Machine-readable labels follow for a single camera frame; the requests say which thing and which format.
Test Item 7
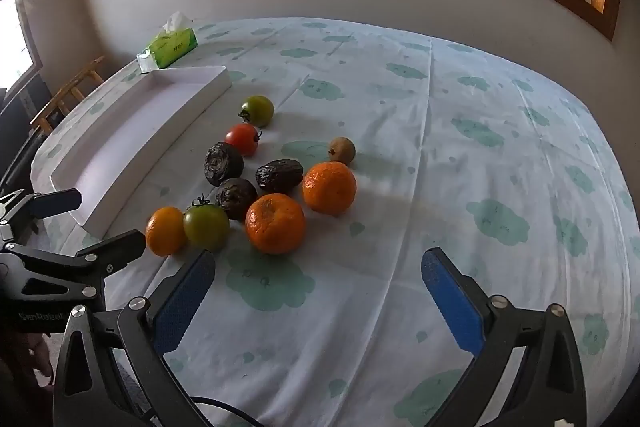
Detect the wooden chair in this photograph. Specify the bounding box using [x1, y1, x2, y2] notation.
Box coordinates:
[29, 55, 104, 135]

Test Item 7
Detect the white rectangular tray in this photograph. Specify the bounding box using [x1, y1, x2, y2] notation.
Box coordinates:
[50, 66, 231, 237]

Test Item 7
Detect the green tomato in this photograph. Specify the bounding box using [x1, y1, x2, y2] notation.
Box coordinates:
[239, 95, 274, 128]
[183, 195, 231, 253]

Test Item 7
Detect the brown kiwi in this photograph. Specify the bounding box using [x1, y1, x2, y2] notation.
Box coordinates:
[328, 136, 356, 166]

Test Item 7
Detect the side window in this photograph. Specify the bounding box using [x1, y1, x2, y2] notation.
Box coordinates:
[1, 0, 42, 93]

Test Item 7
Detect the green tissue box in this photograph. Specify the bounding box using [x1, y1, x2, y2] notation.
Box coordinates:
[137, 12, 198, 74]

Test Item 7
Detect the wrinkled dark passionfruit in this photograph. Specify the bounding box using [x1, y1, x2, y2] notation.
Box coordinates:
[214, 178, 257, 222]
[204, 142, 244, 186]
[255, 158, 304, 194]

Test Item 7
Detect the large orange mandarin front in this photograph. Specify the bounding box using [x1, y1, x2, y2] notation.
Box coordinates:
[244, 193, 306, 255]

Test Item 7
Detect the black cable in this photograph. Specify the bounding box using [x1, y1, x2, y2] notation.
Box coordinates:
[144, 395, 264, 427]

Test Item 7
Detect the cloud print tablecloth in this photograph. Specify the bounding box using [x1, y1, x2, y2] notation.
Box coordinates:
[112, 18, 639, 426]

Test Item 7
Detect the red tomato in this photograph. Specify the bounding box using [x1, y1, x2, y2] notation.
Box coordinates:
[224, 124, 262, 157]

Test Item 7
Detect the small orange citrus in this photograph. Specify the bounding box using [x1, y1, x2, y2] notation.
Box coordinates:
[144, 206, 186, 257]

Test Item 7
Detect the wrinkled dark passionfruit front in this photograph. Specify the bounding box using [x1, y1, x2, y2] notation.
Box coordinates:
[214, 178, 257, 222]

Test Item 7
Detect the large orange mandarin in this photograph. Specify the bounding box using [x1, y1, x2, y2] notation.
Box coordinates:
[302, 161, 357, 217]
[244, 193, 306, 255]

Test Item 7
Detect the person left hand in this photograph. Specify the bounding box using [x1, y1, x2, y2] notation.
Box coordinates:
[26, 334, 54, 393]

